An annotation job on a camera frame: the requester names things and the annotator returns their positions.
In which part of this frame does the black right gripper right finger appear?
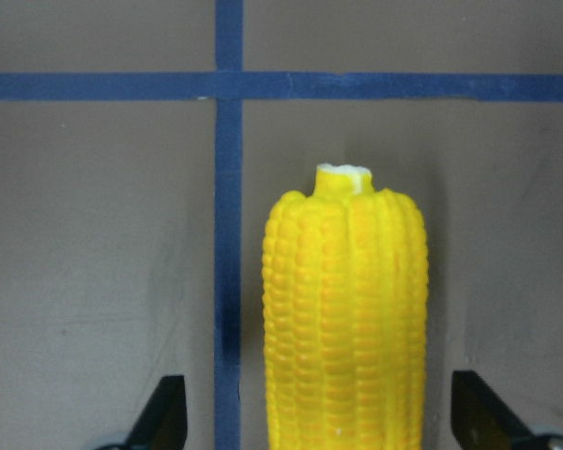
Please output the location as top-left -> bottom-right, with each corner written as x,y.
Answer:
450,370 -> 536,450

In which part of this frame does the yellow toy corn cob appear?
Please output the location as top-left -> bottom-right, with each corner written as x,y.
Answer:
262,164 -> 429,449

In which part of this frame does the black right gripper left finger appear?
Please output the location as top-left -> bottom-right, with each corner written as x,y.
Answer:
123,375 -> 188,450

